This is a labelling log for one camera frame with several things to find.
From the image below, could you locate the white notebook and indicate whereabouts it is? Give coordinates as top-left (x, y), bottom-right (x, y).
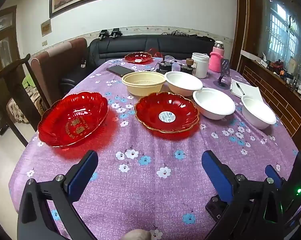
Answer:
top-left (230, 78), bottom-right (264, 103)

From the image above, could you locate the pink water bottle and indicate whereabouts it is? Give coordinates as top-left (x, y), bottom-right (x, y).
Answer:
top-left (209, 40), bottom-right (225, 73)

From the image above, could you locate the small wall plaque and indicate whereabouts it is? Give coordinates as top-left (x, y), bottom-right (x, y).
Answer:
top-left (40, 19), bottom-right (52, 37)

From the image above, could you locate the wooden glass-panel door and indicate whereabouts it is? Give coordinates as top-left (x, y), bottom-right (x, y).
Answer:
top-left (0, 5), bottom-right (23, 140)

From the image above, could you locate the red plastic bag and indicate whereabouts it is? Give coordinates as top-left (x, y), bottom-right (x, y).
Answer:
top-left (147, 47), bottom-right (163, 58)

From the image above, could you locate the white jar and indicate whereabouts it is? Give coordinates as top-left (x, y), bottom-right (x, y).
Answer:
top-left (191, 52), bottom-right (209, 79)

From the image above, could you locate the brown armchair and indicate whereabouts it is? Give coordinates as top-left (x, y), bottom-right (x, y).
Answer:
top-left (30, 37), bottom-right (89, 108)

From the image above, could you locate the dark wooden chair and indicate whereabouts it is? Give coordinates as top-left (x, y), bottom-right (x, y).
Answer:
top-left (0, 54), bottom-right (51, 148)

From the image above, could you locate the beige colander bowl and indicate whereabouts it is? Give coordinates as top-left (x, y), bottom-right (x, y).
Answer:
top-left (122, 71), bottom-right (166, 96)

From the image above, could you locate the grey phone stand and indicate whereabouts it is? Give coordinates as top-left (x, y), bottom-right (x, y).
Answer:
top-left (217, 59), bottom-right (231, 89)

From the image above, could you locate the floral seat cushion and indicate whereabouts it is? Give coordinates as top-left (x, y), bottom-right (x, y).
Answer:
top-left (7, 87), bottom-right (44, 124)

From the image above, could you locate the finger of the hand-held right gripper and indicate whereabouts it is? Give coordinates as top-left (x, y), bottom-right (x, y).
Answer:
top-left (265, 164), bottom-right (286, 189)
top-left (205, 196), bottom-right (229, 222)

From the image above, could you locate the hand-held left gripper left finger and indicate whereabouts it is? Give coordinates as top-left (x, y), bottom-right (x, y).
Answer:
top-left (17, 150), bottom-right (99, 240)

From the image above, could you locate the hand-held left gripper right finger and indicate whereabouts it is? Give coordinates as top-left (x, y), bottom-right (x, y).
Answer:
top-left (201, 150), bottom-right (287, 240)

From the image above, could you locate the black boxy device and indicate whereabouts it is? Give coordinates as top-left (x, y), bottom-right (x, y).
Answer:
top-left (157, 61), bottom-right (173, 74)

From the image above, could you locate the purple floral tablecloth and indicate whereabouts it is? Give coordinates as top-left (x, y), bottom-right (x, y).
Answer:
top-left (8, 57), bottom-right (299, 240)

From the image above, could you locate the red plate with sticker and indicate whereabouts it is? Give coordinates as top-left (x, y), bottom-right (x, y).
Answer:
top-left (134, 92), bottom-right (200, 134)

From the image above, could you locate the green cloth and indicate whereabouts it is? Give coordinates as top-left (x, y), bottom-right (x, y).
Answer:
top-left (22, 76), bottom-right (38, 87)

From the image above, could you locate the dark jar with cork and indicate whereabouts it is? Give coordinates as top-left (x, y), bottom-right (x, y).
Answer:
top-left (180, 58), bottom-right (196, 75)

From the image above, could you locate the large red gold-print plate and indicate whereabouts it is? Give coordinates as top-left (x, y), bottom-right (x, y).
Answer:
top-left (37, 91), bottom-right (109, 148)

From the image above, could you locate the white bowl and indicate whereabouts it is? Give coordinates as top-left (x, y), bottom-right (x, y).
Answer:
top-left (192, 88), bottom-right (236, 120)
top-left (241, 95), bottom-right (277, 130)
top-left (164, 71), bottom-right (203, 97)

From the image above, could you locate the small red plate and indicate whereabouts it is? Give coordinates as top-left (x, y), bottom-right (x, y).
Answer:
top-left (124, 52), bottom-right (153, 64)

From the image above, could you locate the wooden sideboard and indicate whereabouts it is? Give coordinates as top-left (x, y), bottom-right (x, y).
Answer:
top-left (238, 50), bottom-right (301, 150)

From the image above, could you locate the window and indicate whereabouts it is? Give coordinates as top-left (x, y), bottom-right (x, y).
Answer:
top-left (262, 0), bottom-right (301, 63)

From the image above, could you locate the black smartphone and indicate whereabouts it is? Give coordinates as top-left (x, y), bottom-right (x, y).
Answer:
top-left (106, 65), bottom-right (136, 77)

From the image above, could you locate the black leather sofa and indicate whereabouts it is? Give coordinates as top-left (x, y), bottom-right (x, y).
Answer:
top-left (87, 34), bottom-right (216, 67)

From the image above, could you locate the black cable bundle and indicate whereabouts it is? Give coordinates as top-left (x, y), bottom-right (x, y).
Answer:
top-left (162, 30), bottom-right (198, 37)

